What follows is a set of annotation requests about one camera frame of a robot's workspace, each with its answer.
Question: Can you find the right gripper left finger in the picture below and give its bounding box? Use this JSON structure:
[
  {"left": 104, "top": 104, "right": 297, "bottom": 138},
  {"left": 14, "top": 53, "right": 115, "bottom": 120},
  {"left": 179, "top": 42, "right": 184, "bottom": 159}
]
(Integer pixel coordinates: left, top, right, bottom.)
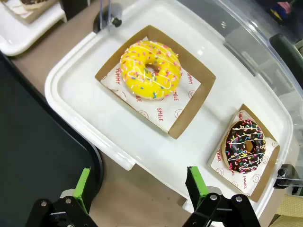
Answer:
[{"left": 25, "top": 167, "right": 95, "bottom": 227}]

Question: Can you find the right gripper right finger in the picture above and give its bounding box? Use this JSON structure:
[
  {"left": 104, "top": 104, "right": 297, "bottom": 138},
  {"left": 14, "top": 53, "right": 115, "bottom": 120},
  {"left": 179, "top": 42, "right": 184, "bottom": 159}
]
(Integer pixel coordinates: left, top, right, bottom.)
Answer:
[{"left": 182, "top": 166, "right": 258, "bottom": 227}]

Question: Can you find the white printed paper liner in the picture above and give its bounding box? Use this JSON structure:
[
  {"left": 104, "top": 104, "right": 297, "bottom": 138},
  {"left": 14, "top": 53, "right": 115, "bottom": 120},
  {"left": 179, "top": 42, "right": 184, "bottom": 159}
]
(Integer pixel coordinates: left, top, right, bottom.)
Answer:
[
  {"left": 100, "top": 68, "right": 202, "bottom": 133},
  {"left": 210, "top": 110, "right": 279, "bottom": 197},
  {"left": 11, "top": 0, "right": 31, "bottom": 15}
]

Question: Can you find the dark chocolate sprinkled donut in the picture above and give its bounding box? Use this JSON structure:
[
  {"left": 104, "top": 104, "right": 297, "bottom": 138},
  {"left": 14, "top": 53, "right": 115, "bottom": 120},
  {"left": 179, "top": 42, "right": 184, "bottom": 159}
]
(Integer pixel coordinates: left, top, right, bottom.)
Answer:
[{"left": 221, "top": 119, "right": 267, "bottom": 175}]

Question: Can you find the black serving tray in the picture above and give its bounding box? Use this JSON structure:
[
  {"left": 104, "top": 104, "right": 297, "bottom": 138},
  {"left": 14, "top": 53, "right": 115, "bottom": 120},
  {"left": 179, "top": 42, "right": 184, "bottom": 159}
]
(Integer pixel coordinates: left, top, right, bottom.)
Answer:
[{"left": 0, "top": 51, "right": 104, "bottom": 227}]

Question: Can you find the yellow glazed donut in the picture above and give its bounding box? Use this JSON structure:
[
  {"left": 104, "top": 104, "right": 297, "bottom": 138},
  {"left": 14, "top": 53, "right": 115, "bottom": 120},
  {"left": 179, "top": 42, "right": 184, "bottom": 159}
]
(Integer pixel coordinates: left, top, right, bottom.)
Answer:
[{"left": 94, "top": 25, "right": 216, "bottom": 140}]

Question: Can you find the yellow sprinkled donut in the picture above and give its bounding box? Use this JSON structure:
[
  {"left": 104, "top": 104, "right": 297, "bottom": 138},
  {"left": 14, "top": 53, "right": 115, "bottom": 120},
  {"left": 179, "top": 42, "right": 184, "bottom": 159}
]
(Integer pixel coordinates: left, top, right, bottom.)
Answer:
[{"left": 120, "top": 40, "right": 182, "bottom": 100}]

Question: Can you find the beige textured pad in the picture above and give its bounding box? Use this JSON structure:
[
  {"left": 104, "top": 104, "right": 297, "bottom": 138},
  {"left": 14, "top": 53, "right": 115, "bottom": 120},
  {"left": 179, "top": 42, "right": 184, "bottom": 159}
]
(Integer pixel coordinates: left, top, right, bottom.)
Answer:
[{"left": 274, "top": 193, "right": 303, "bottom": 227}]

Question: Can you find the clear display case lid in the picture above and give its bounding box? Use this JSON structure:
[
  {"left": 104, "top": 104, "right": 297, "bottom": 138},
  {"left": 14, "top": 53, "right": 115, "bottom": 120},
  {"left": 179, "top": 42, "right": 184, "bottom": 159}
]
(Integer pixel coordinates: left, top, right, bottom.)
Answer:
[{"left": 99, "top": 0, "right": 303, "bottom": 190}]

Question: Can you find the person in navy jacket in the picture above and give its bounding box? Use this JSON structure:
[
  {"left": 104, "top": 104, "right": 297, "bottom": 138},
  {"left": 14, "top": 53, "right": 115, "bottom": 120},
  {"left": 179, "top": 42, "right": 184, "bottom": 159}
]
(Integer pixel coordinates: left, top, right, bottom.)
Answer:
[{"left": 59, "top": 0, "right": 92, "bottom": 23}]

